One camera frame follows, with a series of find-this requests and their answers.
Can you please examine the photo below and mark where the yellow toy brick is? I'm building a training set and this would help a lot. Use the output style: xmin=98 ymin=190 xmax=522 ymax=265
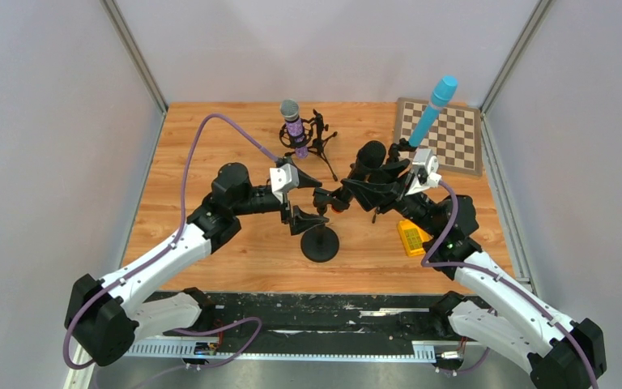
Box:
xmin=397 ymin=220 xmax=432 ymax=257

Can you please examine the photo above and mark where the black microphone orange ring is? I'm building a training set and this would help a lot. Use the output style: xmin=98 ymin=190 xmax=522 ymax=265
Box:
xmin=326 ymin=140 xmax=388 ymax=215

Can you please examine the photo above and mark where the round base microphone stand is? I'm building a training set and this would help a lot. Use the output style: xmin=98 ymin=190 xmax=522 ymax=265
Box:
xmin=299 ymin=187 xmax=352 ymax=264

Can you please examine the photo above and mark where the blue toy microphone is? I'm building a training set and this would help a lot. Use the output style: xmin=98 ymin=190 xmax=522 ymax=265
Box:
xmin=408 ymin=75 xmax=458 ymax=147

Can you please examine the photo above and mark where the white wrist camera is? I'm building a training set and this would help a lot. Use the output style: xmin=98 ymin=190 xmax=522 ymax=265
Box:
xmin=405 ymin=148 xmax=441 ymax=196
xmin=269 ymin=164 xmax=300 ymax=202

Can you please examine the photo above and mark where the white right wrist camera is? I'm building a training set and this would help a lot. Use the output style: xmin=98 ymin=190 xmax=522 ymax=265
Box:
xmin=405 ymin=148 xmax=441 ymax=196

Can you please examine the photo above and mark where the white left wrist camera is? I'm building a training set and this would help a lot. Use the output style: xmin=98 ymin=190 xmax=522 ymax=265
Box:
xmin=269 ymin=164 xmax=300 ymax=202

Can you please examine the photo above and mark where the black tripod clip stand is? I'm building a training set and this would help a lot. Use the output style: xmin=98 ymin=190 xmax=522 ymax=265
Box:
xmin=368 ymin=138 xmax=416 ymax=224

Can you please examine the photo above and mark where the wooden chessboard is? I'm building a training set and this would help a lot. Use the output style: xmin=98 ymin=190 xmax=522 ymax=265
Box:
xmin=393 ymin=97 xmax=484 ymax=177

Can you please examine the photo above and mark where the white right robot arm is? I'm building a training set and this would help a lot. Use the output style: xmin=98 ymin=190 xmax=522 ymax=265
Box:
xmin=342 ymin=165 xmax=606 ymax=388

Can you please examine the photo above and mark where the tripod stand with shock mount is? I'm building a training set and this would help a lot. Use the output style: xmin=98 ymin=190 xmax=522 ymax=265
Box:
xmin=284 ymin=109 xmax=339 ymax=182

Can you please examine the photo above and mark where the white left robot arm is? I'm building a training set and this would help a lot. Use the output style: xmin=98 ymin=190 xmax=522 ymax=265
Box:
xmin=64 ymin=160 xmax=328 ymax=366

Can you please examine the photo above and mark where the purple glitter microphone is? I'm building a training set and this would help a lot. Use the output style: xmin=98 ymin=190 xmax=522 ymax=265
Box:
xmin=279 ymin=99 xmax=309 ymax=159

